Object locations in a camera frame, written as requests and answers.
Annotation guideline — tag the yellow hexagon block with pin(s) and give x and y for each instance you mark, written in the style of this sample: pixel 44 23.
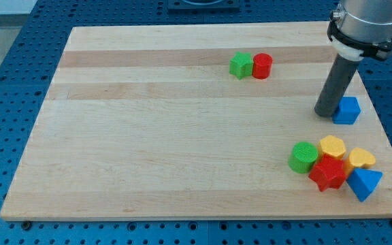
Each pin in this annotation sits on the yellow hexagon block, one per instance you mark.
pixel 331 146

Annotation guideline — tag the blue triangle block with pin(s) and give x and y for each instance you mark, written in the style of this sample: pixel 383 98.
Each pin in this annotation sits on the blue triangle block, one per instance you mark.
pixel 363 182

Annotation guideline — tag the wooden board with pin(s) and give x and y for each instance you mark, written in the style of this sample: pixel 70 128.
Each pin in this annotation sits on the wooden board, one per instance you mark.
pixel 144 123

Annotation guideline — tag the blue cube block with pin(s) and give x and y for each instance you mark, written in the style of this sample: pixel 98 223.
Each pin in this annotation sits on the blue cube block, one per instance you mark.
pixel 347 111

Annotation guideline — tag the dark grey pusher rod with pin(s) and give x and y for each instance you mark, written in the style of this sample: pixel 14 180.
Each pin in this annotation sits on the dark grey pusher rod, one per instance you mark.
pixel 338 80

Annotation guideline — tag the red star block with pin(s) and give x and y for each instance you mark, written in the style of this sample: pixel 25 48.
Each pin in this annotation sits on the red star block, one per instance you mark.
pixel 328 173

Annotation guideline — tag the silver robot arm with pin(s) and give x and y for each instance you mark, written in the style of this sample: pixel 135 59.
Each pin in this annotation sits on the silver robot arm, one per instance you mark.
pixel 362 28

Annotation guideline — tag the green cylinder block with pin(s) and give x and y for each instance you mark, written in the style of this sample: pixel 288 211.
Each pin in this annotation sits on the green cylinder block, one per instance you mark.
pixel 303 157

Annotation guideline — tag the red cylinder block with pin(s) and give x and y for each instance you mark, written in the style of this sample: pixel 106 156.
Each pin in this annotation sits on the red cylinder block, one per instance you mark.
pixel 262 66

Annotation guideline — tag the yellow heart block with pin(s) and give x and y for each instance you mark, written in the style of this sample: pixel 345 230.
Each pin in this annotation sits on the yellow heart block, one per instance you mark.
pixel 358 158

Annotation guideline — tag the green star block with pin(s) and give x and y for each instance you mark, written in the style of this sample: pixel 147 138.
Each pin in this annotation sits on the green star block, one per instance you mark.
pixel 241 65

